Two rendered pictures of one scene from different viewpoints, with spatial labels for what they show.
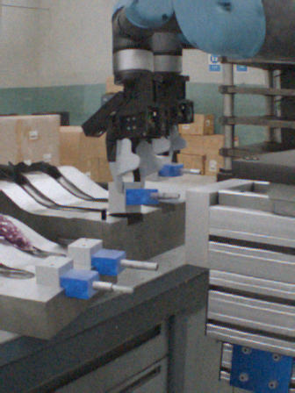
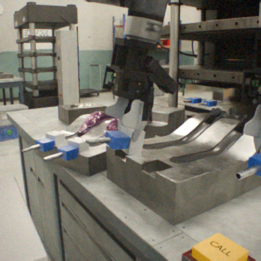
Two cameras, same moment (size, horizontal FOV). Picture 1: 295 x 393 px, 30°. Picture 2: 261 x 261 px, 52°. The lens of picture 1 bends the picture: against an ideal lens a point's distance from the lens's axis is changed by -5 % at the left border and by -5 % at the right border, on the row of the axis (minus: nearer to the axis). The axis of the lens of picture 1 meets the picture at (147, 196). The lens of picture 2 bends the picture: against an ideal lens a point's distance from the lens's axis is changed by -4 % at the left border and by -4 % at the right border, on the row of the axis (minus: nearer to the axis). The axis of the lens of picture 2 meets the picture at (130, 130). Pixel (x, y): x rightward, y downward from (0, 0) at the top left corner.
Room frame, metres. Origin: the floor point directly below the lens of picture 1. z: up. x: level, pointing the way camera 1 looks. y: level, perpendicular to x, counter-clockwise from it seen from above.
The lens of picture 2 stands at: (1.25, -0.53, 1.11)
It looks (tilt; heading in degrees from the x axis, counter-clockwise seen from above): 15 degrees down; 112
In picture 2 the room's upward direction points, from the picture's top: straight up
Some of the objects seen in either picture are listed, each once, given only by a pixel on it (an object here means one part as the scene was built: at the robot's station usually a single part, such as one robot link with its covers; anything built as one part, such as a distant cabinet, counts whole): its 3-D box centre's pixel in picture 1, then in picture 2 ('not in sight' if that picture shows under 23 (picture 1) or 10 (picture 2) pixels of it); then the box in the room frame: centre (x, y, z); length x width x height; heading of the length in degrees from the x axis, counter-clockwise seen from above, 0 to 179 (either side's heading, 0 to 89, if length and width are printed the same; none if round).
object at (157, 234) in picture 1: (56, 206); (212, 149); (1.19, 0.19, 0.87); 0.50 x 0.26 x 0.14; 55
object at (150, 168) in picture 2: (158, 214); (157, 173); (1.10, -0.02, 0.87); 0.05 x 0.05 x 0.04; 55
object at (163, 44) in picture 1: (167, 33); not in sight; (1.31, -0.05, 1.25); 0.09 x 0.08 x 0.11; 70
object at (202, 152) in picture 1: (209, 144); not in sight; (7.88, -0.85, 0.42); 0.86 x 0.33 x 0.83; 56
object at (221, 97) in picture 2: not in sight; (231, 98); (1.19, 1.16, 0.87); 0.50 x 0.27 x 0.17; 55
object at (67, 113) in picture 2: not in sight; (82, 112); (0.52, 0.63, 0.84); 0.20 x 0.15 x 0.07; 55
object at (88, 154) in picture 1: (53, 162); not in sight; (6.20, 1.03, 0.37); 1.20 x 0.82 x 0.74; 64
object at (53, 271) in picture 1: (87, 284); (42, 145); (0.72, 0.08, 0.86); 0.13 x 0.05 x 0.05; 73
